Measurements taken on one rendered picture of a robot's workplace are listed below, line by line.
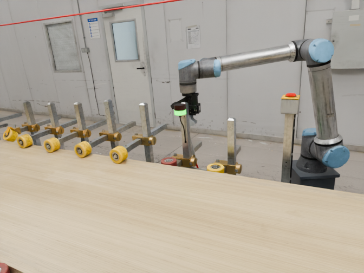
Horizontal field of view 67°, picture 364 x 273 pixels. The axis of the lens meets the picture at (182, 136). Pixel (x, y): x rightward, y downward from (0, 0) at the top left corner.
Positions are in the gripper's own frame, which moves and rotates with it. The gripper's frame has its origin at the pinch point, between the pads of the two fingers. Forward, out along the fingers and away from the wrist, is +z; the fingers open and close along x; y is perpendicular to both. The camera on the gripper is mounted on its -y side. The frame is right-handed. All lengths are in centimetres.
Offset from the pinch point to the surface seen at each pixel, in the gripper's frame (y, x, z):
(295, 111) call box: 56, -11, -15
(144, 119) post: -21.4, -9.3, -6.2
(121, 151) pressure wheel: -23.6, -30.4, 4.5
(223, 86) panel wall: -61, 262, 22
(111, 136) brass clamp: -46.5, -9.8, 5.3
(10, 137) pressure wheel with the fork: -123, -25, 8
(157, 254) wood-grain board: 26, -79, 12
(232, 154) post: 28.4, -9.4, 8.8
